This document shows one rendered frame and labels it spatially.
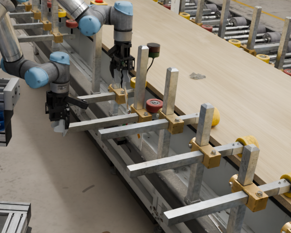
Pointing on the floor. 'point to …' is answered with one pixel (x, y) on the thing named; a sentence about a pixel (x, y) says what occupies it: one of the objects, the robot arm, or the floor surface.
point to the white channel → (175, 6)
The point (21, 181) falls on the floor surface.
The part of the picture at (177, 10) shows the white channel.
